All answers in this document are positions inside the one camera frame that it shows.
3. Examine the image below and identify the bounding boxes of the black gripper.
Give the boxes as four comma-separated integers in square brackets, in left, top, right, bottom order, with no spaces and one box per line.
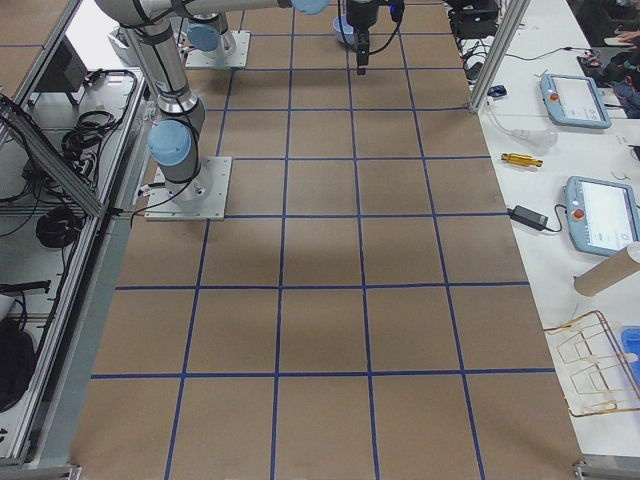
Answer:
[346,0,379,76]

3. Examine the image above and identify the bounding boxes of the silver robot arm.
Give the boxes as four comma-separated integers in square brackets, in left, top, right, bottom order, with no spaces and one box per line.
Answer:
[97,1,329,201]

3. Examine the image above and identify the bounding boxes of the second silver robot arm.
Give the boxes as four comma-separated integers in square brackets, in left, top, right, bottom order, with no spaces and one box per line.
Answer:
[179,13,237,58]

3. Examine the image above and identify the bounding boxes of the blue bowl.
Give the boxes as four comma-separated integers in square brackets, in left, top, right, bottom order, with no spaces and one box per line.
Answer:
[332,15,355,46]

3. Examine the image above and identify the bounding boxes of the black equipment on table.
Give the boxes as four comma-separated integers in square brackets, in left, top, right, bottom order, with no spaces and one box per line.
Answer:
[446,0,499,40]

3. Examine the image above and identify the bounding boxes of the clear light bulb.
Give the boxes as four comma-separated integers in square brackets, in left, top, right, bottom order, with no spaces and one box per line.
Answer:
[484,100,559,150]

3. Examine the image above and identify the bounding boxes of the far teach pendant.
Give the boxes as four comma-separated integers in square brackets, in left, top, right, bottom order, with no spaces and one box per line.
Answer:
[539,74,612,130]

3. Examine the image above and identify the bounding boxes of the teach pendant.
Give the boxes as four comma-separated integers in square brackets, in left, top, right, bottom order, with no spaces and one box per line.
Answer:
[539,74,612,130]
[564,176,639,256]

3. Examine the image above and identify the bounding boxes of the black power adapter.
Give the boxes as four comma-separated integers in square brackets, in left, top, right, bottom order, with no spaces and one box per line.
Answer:
[507,205,548,231]

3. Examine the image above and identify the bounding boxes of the black monitor box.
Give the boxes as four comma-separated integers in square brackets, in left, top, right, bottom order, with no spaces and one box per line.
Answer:
[34,35,88,106]

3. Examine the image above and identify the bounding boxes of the near teach pendant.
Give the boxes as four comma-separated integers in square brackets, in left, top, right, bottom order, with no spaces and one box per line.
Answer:
[564,176,639,256]

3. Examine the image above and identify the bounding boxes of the cardboard tube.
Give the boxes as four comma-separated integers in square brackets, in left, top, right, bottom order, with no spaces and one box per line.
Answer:
[573,242,639,297]

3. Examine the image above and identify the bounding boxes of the blue plastic container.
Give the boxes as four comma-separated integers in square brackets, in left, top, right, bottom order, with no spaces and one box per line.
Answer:
[620,326,640,384]

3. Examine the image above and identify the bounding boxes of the black bag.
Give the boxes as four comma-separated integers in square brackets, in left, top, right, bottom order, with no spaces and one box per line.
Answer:
[1,318,36,412]

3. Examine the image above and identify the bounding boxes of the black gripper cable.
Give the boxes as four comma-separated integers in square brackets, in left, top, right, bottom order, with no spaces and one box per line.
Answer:
[368,0,406,55]

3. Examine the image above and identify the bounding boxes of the aluminium frame post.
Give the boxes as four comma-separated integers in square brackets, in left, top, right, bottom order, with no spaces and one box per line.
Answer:
[468,0,530,113]

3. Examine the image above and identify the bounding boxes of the coiled black cables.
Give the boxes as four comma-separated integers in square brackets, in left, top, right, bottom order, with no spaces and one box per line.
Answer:
[60,110,120,176]

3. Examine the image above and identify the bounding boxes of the aluminium frame rail left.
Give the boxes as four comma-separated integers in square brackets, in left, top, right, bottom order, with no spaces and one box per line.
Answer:
[1,94,105,217]

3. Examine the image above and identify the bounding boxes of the gold wire rack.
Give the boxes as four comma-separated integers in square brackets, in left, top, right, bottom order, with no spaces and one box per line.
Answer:
[544,310,639,418]

